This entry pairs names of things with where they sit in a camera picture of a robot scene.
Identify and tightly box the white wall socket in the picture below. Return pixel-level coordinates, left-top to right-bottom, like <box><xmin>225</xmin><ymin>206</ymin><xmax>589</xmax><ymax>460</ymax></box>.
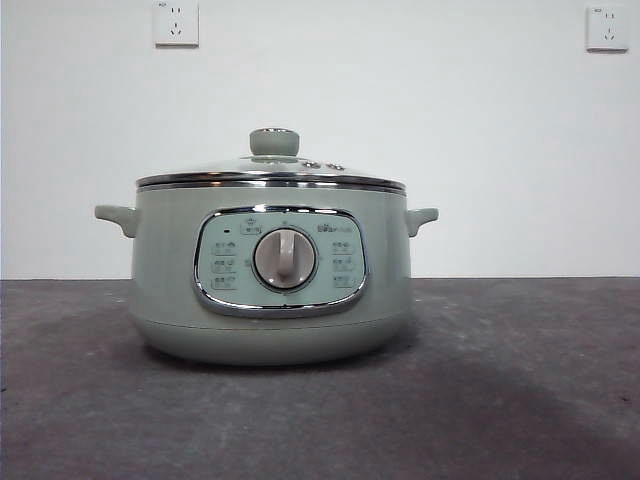
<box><xmin>153</xmin><ymin>0</ymin><xmax>200</xmax><ymax>49</ymax></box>
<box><xmin>585</xmin><ymin>5</ymin><xmax>631</xmax><ymax>53</ymax></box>

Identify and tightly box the glass lid with green knob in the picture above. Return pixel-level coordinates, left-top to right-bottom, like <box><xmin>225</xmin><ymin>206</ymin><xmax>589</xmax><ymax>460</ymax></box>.
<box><xmin>135</xmin><ymin>127</ymin><xmax>407</xmax><ymax>191</ymax></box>

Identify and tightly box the pale green electric pot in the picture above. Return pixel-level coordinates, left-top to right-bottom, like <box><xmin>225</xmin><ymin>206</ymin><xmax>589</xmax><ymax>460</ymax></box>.
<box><xmin>93</xmin><ymin>181</ymin><xmax>441</xmax><ymax>368</ymax></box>

